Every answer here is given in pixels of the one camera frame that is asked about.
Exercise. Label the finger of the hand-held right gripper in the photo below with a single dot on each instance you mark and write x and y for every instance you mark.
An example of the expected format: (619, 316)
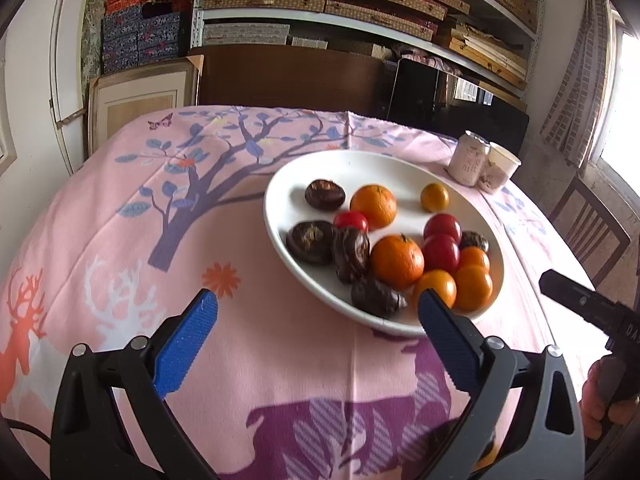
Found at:
(570, 295)

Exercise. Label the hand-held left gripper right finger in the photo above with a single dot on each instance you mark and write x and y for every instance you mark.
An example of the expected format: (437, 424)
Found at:
(450, 345)

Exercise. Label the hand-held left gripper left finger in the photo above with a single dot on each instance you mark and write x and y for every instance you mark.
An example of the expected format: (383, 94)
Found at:
(187, 340)

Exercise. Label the small orange kumquat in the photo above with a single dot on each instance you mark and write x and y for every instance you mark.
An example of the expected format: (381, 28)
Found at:
(472, 288)
(475, 258)
(434, 196)
(435, 285)
(487, 455)

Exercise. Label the red tomato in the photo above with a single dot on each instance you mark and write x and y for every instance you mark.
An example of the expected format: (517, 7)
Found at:
(351, 220)
(442, 225)
(441, 255)

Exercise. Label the white oval plate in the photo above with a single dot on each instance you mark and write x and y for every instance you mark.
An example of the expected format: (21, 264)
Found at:
(300, 175)

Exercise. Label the person's right hand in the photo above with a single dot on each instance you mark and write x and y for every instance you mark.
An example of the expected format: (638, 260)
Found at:
(590, 410)

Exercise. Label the dark wooden chair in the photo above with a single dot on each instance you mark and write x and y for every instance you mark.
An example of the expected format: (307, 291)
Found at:
(600, 230)

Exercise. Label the large orange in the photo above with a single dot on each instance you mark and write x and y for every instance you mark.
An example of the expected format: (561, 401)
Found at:
(397, 262)
(374, 205)

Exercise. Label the pink printed tablecloth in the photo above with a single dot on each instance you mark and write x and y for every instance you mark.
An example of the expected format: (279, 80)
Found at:
(175, 240)

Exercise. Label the white printed paper cup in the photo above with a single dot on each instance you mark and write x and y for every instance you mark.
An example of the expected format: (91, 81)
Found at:
(498, 167)

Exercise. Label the bright window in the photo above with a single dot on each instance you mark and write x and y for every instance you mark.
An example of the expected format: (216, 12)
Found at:
(622, 135)

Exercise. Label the white ceramic jar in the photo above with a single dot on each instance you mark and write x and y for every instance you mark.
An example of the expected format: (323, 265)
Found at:
(467, 158)

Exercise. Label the checked curtain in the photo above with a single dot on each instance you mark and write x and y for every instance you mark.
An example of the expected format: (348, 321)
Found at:
(580, 90)

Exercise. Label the light wooden framed panel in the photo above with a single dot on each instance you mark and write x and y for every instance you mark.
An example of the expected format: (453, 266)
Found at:
(135, 100)

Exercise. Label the black flat panel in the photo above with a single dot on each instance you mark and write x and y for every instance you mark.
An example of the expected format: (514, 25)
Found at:
(425, 90)

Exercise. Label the stack of light wooden boxes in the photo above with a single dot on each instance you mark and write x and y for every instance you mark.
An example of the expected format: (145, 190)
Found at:
(485, 55)

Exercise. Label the brown wooden board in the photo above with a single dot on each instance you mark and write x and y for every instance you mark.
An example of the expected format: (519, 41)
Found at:
(285, 77)

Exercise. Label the stack of blue patterned boxes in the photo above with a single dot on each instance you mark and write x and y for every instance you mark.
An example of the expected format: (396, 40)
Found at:
(140, 40)

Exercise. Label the pale patterned flat box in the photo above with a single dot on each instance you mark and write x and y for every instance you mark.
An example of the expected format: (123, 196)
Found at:
(245, 34)

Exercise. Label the white door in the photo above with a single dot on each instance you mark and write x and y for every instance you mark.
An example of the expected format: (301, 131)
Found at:
(70, 50)

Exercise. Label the white metal shelf rack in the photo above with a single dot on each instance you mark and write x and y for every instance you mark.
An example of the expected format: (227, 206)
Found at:
(270, 15)

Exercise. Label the orange patterned box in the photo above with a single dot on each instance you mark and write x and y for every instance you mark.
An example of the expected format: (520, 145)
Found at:
(132, 0)

